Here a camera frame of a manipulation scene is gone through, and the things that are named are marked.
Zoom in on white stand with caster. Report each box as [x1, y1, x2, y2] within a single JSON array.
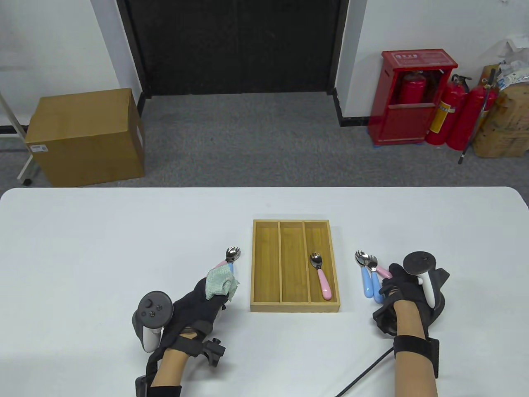
[[0, 91, 34, 186]]

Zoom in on person's right hand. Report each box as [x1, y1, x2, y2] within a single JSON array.
[[378, 263, 426, 310]]

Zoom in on thin black cable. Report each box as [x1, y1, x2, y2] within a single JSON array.
[[334, 347, 394, 397]]

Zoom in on person's right forearm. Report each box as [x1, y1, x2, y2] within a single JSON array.
[[392, 300, 439, 397]]

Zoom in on wooden three-compartment tray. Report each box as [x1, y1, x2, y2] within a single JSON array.
[[251, 219, 341, 313]]

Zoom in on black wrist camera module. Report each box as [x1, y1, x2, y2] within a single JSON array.
[[372, 304, 397, 337], [203, 338, 226, 368]]

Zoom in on worn brown carton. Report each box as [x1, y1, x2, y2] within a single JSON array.
[[472, 64, 529, 158]]

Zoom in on red extinguisher inside cabinet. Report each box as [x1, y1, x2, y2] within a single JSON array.
[[399, 71, 427, 105]]

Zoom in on person's left forearm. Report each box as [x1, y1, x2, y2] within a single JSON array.
[[149, 349, 188, 397]]

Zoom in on plain red fire extinguisher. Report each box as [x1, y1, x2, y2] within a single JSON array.
[[446, 85, 498, 151]]

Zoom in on red fire extinguisher cabinet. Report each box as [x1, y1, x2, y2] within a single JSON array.
[[368, 50, 458, 146]]

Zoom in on person's left hand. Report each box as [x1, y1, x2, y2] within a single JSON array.
[[158, 277, 237, 357]]

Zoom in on thick black sleeved cable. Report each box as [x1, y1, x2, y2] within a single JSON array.
[[145, 347, 167, 379]]

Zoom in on black white handheld controller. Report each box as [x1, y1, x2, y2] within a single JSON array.
[[403, 251, 450, 331], [131, 291, 174, 353]]

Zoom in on green fish scale cleaning cloth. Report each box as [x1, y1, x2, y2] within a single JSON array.
[[205, 265, 240, 301]]

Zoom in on black forearm strap box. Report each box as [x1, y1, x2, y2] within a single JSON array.
[[134, 374, 153, 397], [393, 336, 441, 379]]

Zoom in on white plastic bags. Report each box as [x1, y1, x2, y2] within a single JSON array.
[[496, 36, 529, 89]]

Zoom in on red extinguisher yellow label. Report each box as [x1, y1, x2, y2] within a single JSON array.
[[426, 74, 472, 146]]

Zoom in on thin black stick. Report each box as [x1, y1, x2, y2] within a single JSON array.
[[458, 68, 496, 165]]

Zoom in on brown cardboard box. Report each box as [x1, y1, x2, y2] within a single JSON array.
[[25, 88, 146, 187]]

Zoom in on black double door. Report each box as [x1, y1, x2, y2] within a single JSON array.
[[117, 0, 350, 98]]

